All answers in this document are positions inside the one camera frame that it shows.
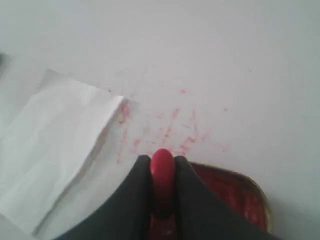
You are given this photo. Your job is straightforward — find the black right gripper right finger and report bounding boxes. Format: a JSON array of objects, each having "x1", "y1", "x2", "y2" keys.
[{"x1": 174, "y1": 156, "x2": 276, "y2": 240}]

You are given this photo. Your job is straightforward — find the red rectangular tin tray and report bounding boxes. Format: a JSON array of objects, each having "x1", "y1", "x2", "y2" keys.
[{"x1": 191, "y1": 162, "x2": 273, "y2": 233}]

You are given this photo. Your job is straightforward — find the red stamp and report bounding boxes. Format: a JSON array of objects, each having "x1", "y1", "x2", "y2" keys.
[{"x1": 149, "y1": 148, "x2": 177, "y2": 240}]

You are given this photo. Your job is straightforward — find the white paper sheet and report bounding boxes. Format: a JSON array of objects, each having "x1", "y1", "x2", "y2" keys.
[{"x1": 0, "y1": 70, "x2": 124, "y2": 235}]

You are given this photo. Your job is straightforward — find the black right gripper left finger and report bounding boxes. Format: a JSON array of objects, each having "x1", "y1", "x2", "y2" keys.
[{"x1": 57, "y1": 155, "x2": 152, "y2": 240}]

